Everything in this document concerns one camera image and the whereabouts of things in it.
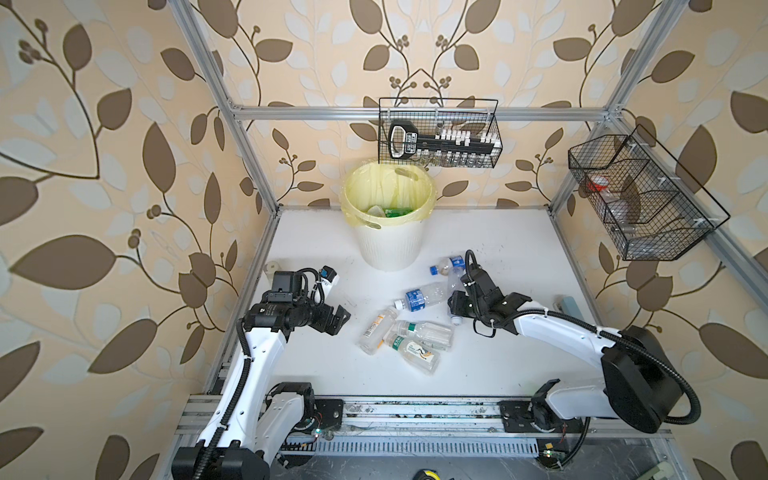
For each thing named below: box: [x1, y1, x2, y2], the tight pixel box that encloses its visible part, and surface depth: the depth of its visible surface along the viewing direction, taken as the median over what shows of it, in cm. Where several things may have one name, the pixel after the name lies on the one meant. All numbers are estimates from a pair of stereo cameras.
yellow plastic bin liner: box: [340, 160, 438, 229], surface depth 97 cm
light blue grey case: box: [562, 296, 584, 320], surface depth 89 cm
